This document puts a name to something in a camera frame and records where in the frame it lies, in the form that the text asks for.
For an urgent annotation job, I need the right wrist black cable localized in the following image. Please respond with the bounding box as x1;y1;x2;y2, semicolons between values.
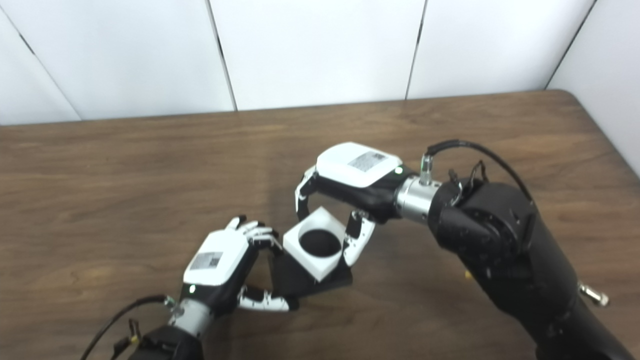
420;139;536;206

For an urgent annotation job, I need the black peg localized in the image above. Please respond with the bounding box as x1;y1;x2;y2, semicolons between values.
270;227;353;300

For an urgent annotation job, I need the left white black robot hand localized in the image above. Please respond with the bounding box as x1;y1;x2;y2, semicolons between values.
183;215;300;316

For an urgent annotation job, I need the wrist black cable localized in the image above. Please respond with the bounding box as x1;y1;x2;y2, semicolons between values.
80;294;176;360
420;139;536;206

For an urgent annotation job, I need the white square piece with hole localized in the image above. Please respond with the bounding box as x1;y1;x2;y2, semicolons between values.
282;207;348;283

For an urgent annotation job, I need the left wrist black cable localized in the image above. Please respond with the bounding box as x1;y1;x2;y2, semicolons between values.
80;294;176;360

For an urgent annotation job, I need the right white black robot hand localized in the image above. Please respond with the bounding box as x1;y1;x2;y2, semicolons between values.
295;142;418;268

